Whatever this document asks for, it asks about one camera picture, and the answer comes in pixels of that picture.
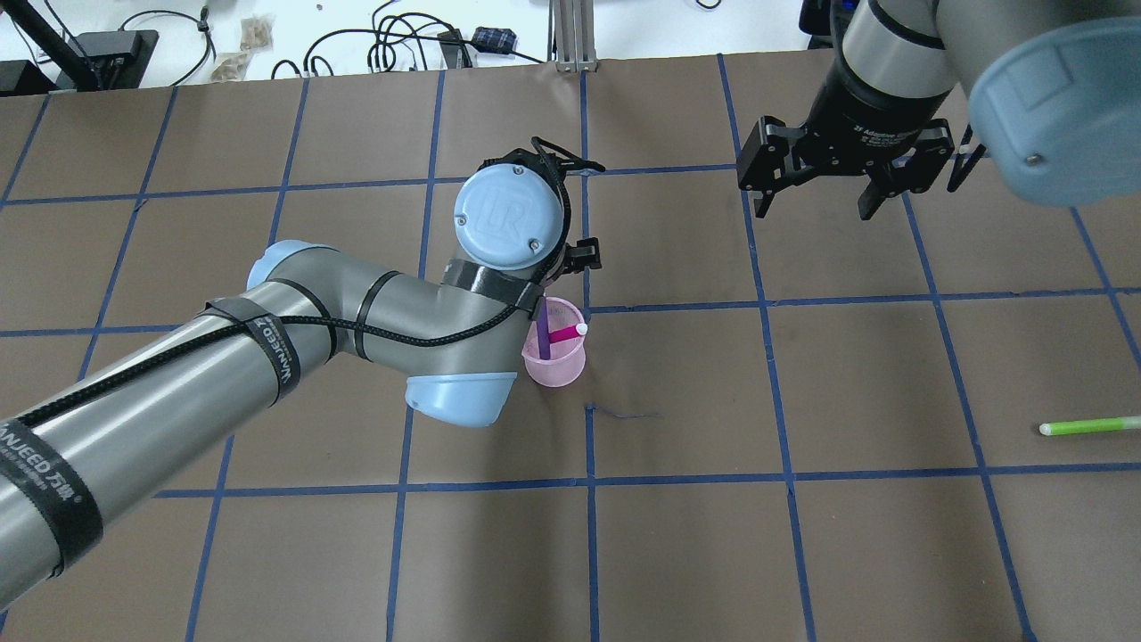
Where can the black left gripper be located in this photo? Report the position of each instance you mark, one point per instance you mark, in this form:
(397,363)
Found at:
(584,254)

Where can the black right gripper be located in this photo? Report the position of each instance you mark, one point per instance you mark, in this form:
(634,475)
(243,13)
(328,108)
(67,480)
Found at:
(866,119)

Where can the purple pen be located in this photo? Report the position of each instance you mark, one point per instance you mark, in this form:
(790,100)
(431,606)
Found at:
(543,332)

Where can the pink pen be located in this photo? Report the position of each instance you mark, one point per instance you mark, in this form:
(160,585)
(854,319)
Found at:
(568,333)

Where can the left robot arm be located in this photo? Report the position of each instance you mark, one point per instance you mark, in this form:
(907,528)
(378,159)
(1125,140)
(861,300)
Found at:
(81,460)

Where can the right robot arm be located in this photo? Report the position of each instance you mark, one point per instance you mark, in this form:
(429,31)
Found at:
(1048,90)

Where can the pink mesh cup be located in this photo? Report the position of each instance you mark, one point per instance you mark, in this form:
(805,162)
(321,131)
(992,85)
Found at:
(568,359)

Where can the black power adapter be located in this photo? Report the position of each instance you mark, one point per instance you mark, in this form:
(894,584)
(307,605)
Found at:
(494,40)

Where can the green pen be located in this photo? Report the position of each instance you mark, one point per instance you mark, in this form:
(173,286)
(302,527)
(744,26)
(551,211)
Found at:
(1089,426)

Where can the aluminium frame post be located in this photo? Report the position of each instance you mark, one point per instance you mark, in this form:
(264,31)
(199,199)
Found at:
(572,36)

